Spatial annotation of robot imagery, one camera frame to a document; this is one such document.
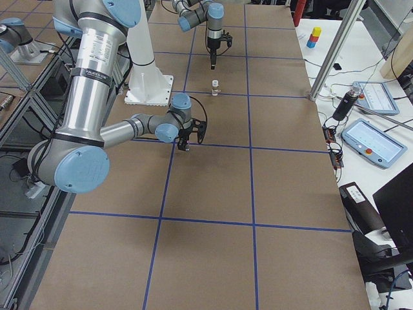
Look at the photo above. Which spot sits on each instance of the black monitor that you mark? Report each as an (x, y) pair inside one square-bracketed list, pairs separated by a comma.
[(394, 203)]

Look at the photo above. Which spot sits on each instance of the black box with label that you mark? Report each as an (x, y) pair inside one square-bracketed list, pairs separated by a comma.
[(362, 213)]

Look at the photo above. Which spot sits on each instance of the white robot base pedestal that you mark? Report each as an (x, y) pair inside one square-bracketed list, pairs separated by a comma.
[(147, 85)]

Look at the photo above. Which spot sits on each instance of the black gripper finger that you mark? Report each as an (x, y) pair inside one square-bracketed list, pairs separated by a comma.
[(213, 60), (183, 144)]

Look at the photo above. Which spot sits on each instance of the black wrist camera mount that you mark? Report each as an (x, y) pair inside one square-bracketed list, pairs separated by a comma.
[(227, 38), (199, 127)]

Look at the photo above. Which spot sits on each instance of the aluminium frame post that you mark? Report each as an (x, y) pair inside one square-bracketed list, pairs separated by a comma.
[(343, 31)]

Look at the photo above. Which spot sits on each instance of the red cylinder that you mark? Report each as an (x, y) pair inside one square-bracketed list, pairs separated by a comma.
[(298, 13)]

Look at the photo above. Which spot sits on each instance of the orange circuit board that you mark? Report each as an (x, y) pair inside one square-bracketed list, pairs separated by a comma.
[(329, 134)]

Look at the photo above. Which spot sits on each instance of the teach pendant tablet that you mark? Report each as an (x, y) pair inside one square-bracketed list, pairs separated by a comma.
[(375, 96), (373, 144)]

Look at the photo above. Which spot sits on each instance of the near teach pendant tablet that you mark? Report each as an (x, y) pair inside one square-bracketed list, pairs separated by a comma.
[(373, 144)]

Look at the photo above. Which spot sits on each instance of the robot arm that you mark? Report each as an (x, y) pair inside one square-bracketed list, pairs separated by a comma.
[(194, 13), (74, 157)]

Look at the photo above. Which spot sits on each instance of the far teach pendant tablet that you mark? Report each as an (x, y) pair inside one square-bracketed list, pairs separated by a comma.
[(375, 96)]

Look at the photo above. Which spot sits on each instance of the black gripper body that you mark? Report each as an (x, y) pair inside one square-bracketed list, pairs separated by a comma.
[(213, 46), (184, 134)]

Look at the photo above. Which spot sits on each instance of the yellow block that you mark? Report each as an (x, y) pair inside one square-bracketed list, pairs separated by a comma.
[(316, 31)]

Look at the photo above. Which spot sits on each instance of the black water bottle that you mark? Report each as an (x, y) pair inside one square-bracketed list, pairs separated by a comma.
[(345, 105)]

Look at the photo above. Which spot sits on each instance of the blue block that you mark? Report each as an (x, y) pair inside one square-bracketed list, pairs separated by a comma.
[(311, 44)]

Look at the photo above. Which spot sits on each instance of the red block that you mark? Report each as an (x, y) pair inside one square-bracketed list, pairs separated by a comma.
[(313, 39)]

